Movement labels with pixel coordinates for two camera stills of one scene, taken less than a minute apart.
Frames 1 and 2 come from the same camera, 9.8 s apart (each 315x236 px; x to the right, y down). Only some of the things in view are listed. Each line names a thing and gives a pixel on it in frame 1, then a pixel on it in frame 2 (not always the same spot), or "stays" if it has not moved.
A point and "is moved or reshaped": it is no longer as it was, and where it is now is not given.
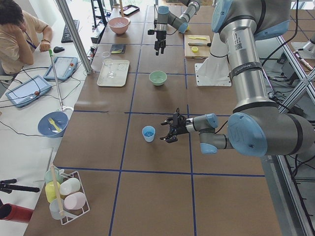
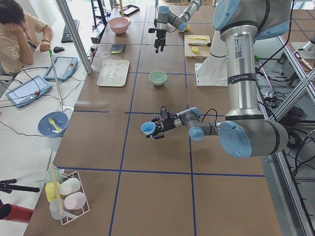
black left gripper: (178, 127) → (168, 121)
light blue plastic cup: (148, 132) is moved or reshaped
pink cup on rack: (75, 200) stays
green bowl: (158, 77) stays
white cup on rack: (69, 185) stays
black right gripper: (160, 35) stays
